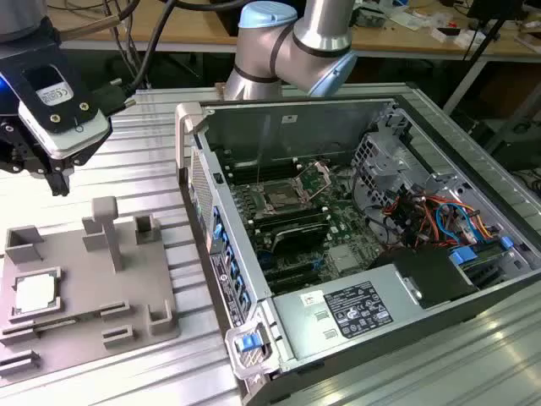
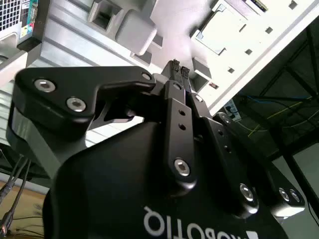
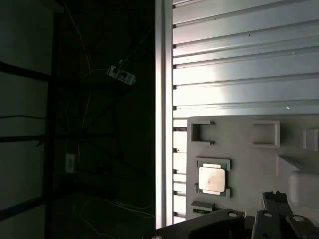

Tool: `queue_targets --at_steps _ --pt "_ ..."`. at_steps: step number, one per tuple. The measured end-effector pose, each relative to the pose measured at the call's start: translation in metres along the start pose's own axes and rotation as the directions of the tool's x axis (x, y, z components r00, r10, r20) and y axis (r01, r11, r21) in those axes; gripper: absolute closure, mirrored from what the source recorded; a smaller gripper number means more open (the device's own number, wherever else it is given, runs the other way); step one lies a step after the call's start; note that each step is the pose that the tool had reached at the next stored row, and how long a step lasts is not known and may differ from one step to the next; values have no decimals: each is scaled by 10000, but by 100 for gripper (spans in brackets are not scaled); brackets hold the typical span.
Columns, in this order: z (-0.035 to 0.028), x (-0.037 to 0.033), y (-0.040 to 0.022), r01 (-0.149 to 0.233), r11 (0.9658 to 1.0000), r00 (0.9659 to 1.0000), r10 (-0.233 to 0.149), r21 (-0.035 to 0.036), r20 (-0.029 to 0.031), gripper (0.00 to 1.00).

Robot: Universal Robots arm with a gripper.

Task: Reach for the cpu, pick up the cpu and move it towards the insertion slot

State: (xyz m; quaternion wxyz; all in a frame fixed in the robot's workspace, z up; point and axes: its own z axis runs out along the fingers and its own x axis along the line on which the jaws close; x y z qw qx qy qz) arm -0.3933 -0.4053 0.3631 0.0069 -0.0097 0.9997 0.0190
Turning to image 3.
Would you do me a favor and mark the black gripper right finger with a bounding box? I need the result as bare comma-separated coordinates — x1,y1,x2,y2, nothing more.
251,190,319,239

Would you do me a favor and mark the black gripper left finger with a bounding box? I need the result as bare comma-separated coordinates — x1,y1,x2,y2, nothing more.
142,208,251,239

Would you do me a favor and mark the silver CPU with green board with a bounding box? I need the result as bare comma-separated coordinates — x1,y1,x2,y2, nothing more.
198,163,226,194

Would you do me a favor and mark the white parts rack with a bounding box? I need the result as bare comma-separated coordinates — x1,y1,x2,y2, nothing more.
185,115,319,222

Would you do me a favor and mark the white power adapter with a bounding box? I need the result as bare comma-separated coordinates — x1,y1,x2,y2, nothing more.
65,146,76,173

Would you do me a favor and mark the white power strip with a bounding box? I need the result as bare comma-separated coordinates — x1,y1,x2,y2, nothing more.
106,64,137,87

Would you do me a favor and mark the black metal frame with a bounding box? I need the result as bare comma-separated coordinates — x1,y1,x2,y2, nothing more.
0,0,118,222

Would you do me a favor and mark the thin yellow cable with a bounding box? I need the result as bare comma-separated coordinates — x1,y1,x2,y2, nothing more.
65,2,92,130

